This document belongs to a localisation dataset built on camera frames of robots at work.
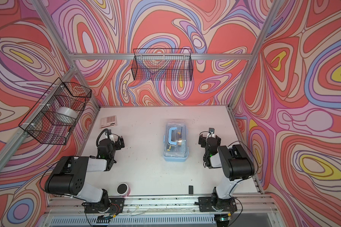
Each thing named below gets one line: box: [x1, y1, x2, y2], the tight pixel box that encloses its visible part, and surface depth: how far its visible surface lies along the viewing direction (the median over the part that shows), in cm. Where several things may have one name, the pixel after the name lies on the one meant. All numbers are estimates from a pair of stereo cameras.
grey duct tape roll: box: [54, 106, 79, 126], surface depth 74 cm
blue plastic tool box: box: [162, 119, 189, 162], surface depth 90 cm
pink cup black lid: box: [116, 182, 131, 198], surface depth 76 cm
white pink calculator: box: [99, 115, 117, 129], surface depth 110 cm
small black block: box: [188, 185, 194, 195], surface depth 80 cm
